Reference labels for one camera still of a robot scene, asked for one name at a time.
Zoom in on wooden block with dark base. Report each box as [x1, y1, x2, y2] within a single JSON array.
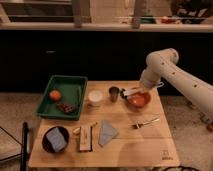
[[79, 127, 92, 151]]

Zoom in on white round container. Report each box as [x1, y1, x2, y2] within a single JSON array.
[[88, 90, 103, 107]]

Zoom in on black chair frame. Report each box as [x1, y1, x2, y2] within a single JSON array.
[[0, 122, 30, 171]]

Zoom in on folded blue cloth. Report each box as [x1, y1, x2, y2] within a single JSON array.
[[98, 120, 119, 147]]

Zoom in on metal cup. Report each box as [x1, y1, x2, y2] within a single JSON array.
[[109, 86, 120, 102]]

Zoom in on blue sponge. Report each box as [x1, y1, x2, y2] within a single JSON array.
[[46, 128, 67, 152]]

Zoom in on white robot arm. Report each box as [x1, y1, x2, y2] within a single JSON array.
[[139, 48, 213, 119]]

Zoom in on green plastic tray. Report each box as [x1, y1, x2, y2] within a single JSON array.
[[36, 75, 87, 120]]

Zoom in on metal fork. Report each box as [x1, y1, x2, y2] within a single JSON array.
[[130, 118, 160, 129]]

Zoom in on red bowl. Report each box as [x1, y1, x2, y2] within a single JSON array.
[[127, 92, 151, 108]]

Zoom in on orange fruit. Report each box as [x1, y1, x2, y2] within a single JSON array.
[[49, 90, 62, 102]]

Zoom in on small yellow wooden piece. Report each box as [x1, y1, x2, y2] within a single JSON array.
[[72, 122, 98, 135]]

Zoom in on black bowl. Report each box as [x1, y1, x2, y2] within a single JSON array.
[[42, 126, 69, 153]]

